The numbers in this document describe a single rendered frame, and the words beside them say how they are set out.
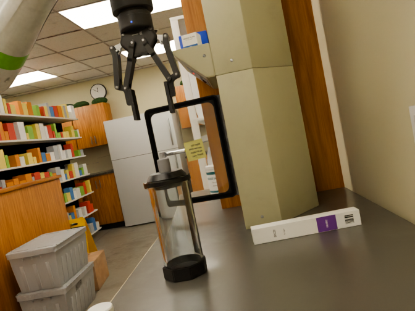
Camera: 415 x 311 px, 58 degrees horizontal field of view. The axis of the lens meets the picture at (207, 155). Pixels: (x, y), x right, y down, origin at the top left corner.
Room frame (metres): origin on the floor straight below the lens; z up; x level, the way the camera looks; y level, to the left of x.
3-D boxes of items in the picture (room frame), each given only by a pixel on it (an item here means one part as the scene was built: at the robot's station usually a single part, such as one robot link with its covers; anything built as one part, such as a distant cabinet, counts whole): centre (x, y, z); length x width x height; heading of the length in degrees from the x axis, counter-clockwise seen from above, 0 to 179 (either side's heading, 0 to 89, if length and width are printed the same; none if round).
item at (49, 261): (3.09, 1.43, 0.49); 0.60 x 0.42 x 0.33; 175
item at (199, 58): (1.28, -0.03, 1.46); 0.32 x 0.11 x 0.10; 175
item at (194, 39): (1.23, -0.02, 1.54); 0.05 x 0.05 x 0.06; 72
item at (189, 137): (1.47, 0.07, 1.19); 0.30 x 0.01 x 0.40; 77
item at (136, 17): (0.85, 0.10, 1.49); 0.08 x 0.07 x 0.09; 84
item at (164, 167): (0.85, 0.10, 1.18); 0.09 x 0.09 x 0.07
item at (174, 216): (0.85, 0.10, 1.06); 0.11 x 0.11 x 0.21
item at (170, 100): (0.85, 0.06, 1.34); 0.03 x 0.01 x 0.07; 174
